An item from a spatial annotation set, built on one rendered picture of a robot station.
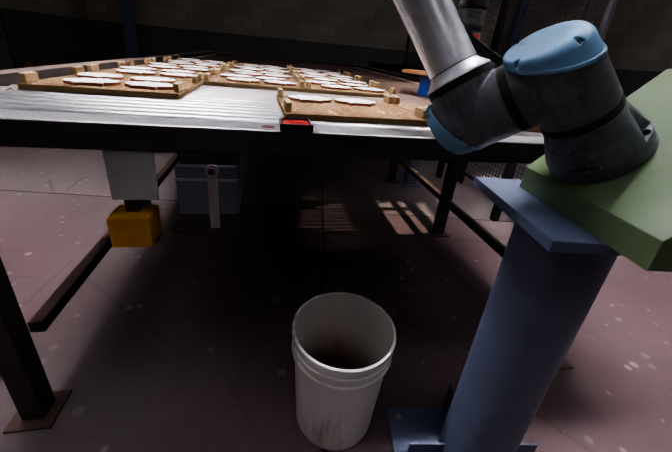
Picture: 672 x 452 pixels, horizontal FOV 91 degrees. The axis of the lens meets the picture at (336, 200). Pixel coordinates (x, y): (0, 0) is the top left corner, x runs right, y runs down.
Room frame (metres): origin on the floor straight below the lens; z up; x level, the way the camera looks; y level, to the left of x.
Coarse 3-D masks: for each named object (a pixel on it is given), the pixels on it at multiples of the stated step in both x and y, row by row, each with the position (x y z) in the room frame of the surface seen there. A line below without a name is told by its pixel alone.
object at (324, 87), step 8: (304, 80) 1.76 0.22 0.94; (312, 88) 1.51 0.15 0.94; (320, 88) 1.54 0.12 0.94; (328, 88) 1.56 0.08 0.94; (336, 88) 1.55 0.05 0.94; (344, 88) 1.56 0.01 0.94; (352, 88) 1.68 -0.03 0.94; (360, 88) 1.61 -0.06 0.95; (368, 88) 1.65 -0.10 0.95; (376, 88) 1.81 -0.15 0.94; (392, 88) 1.59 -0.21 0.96; (368, 96) 1.54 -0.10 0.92; (376, 96) 1.55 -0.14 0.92
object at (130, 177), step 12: (108, 156) 0.68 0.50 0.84; (120, 156) 0.68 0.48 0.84; (132, 156) 0.69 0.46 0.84; (144, 156) 0.69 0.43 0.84; (108, 168) 0.67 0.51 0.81; (120, 168) 0.68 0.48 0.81; (132, 168) 0.69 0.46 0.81; (144, 168) 0.69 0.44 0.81; (108, 180) 0.67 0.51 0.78; (120, 180) 0.68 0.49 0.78; (132, 180) 0.68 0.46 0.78; (144, 180) 0.69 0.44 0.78; (156, 180) 0.70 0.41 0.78; (120, 192) 0.68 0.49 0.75; (132, 192) 0.68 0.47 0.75; (144, 192) 0.69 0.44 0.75; (156, 192) 0.69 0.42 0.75
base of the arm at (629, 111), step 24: (624, 96) 0.53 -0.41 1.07; (600, 120) 0.50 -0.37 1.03; (624, 120) 0.51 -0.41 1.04; (648, 120) 0.53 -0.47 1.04; (552, 144) 0.55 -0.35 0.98; (576, 144) 0.52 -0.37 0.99; (600, 144) 0.51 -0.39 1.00; (624, 144) 0.50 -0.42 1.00; (648, 144) 0.50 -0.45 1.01; (552, 168) 0.56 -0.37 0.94; (576, 168) 0.53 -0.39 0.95; (600, 168) 0.50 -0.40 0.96; (624, 168) 0.49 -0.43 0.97
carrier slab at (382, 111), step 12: (276, 96) 1.18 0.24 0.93; (300, 108) 0.95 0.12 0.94; (312, 108) 0.97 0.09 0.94; (324, 108) 0.99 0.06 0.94; (336, 108) 1.01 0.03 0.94; (348, 108) 1.04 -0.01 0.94; (360, 108) 1.06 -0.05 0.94; (372, 108) 1.09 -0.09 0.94; (384, 108) 1.11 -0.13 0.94; (396, 108) 1.14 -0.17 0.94; (312, 120) 0.88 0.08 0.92; (324, 120) 0.88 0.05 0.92; (336, 120) 0.89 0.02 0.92; (348, 120) 0.90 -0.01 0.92; (360, 120) 0.91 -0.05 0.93; (372, 120) 0.92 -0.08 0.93; (384, 120) 0.93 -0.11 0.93; (396, 120) 0.94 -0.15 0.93; (408, 120) 0.95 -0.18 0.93; (420, 120) 0.96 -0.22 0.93
